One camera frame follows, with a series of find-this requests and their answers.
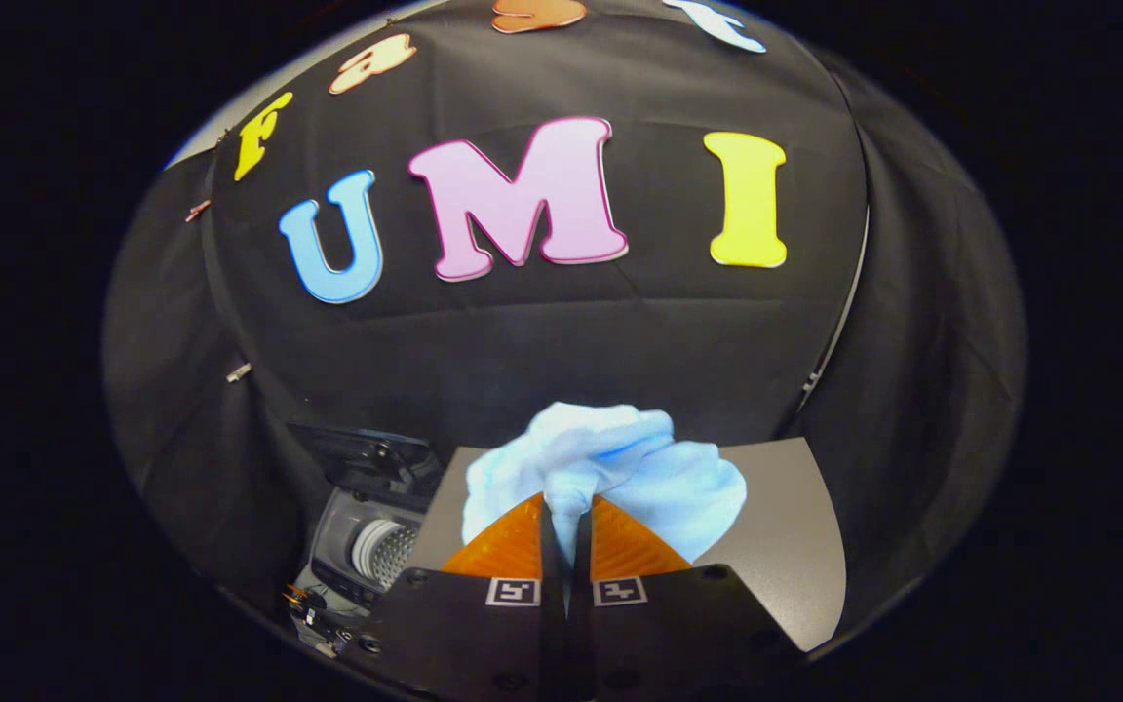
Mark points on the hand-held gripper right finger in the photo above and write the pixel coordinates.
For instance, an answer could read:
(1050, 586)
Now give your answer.
(581, 561)

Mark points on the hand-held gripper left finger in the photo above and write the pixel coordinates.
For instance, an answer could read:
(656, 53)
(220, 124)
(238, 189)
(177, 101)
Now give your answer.
(551, 556)

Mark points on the light blue shirt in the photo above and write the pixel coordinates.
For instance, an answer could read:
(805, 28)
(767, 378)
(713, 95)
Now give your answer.
(678, 487)

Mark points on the dark gray washing machine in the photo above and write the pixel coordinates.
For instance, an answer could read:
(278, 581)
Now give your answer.
(386, 551)

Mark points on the gray metal cabinet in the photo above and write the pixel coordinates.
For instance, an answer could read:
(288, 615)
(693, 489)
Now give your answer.
(786, 546)

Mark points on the black backdrop cloth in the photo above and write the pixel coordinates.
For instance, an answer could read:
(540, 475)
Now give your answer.
(620, 341)

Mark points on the silver cloth clip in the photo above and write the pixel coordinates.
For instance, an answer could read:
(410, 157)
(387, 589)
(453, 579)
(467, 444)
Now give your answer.
(238, 371)

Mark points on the copper cloth clip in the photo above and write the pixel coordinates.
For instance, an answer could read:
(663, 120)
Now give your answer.
(198, 210)

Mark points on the white frame pole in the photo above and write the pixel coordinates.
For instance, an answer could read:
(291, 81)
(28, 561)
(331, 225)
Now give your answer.
(810, 383)

